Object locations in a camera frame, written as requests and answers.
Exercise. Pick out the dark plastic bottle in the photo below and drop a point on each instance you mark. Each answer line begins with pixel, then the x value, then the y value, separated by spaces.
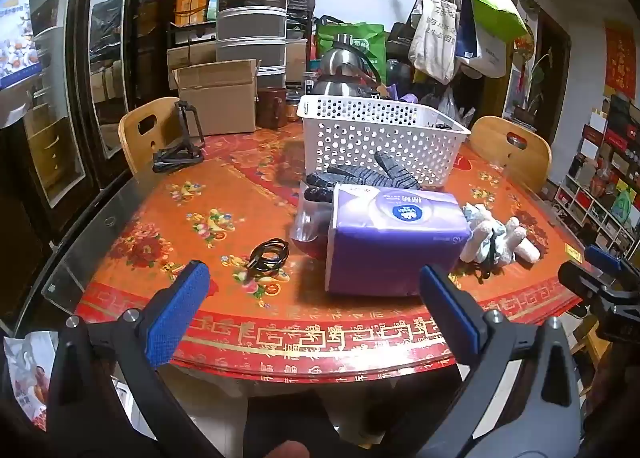
pixel 399 70

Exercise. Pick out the white printed snack bag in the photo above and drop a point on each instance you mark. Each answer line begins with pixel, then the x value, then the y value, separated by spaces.
pixel 27 373

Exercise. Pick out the purple tissue pack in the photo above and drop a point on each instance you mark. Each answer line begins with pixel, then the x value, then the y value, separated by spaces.
pixel 390 248

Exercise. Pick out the grey striped knit glove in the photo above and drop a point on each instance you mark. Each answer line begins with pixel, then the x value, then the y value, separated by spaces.
pixel 350 175

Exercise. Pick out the orange box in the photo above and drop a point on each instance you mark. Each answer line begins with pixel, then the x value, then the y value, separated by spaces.
pixel 192 5

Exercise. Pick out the brown cardboard box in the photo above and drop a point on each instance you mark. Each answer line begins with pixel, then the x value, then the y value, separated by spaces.
pixel 215 103

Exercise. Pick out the person's left hand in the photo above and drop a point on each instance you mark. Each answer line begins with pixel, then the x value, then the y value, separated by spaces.
pixel 287 450

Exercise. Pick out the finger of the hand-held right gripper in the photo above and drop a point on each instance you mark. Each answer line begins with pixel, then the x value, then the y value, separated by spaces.
pixel 602 258
pixel 580 278

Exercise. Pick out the wooden chair with rounded slot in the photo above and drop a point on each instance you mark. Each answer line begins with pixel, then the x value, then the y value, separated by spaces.
pixel 525 163
pixel 132 148

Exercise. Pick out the white plastic drawer tower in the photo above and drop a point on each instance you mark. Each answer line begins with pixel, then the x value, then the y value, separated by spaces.
pixel 250 28

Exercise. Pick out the steel kettle with tall lid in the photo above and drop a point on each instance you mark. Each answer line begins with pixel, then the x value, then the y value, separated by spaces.
pixel 345 58

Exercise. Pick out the black folding phone stand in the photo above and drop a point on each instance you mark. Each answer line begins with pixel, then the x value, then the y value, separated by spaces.
pixel 175 158

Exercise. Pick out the green shopping bag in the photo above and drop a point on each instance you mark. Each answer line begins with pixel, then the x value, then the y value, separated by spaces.
pixel 370 48

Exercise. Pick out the clear plastic bag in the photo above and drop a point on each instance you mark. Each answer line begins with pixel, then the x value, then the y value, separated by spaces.
pixel 310 233

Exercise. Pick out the beige canvas tote bag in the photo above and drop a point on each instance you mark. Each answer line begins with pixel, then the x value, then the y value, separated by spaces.
pixel 432 38

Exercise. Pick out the potted plant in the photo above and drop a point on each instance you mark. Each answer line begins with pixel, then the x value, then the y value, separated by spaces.
pixel 535 88

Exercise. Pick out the dark glass-door cabinet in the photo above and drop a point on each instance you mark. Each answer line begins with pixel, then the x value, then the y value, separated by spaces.
pixel 75 88

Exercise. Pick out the dark blue hanging bag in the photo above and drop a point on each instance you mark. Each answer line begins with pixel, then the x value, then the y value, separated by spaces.
pixel 467 28

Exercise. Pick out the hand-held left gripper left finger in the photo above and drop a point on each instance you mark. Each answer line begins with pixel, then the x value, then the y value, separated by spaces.
pixel 180 308

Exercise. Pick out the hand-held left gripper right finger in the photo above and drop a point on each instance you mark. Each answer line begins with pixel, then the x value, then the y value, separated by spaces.
pixel 450 313

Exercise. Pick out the red floral tablecloth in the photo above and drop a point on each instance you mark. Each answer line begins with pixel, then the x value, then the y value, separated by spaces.
pixel 175 238

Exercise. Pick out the white cubby shelf unit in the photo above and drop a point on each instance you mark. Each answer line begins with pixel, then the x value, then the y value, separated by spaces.
pixel 600 178

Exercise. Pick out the white hanging bag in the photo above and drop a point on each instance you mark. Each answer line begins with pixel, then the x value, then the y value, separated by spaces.
pixel 487 55

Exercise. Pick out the white perforated plastic basket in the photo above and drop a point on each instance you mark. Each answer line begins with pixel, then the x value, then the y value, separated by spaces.
pixel 380 138

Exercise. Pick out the red wall poster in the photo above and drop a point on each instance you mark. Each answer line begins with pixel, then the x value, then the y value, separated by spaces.
pixel 620 58

